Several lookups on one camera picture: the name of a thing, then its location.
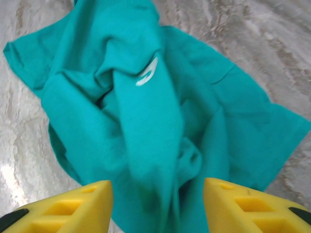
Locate teal t-shirt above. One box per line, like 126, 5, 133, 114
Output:
2, 0, 309, 233

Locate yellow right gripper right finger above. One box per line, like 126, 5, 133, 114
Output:
203, 177, 311, 233

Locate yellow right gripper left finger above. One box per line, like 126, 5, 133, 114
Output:
0, 180, 114, 233

